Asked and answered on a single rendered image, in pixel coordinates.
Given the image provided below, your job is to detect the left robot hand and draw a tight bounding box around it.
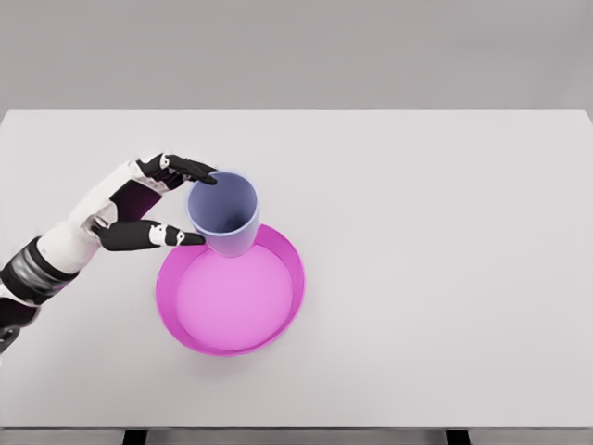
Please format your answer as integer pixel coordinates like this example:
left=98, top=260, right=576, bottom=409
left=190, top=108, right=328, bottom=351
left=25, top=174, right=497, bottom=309
left=67, top=153, right=219, bottom=252

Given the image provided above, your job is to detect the lavender blue cup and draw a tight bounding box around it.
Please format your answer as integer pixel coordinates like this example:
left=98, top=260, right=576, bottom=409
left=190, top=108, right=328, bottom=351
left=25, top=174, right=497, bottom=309
left=185, top=170, right=262, bottom=260

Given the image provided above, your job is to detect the pink round plate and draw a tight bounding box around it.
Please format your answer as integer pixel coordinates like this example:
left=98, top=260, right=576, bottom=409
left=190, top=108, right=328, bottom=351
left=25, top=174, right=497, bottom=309
left=155, top=222, right=307, bottom=358

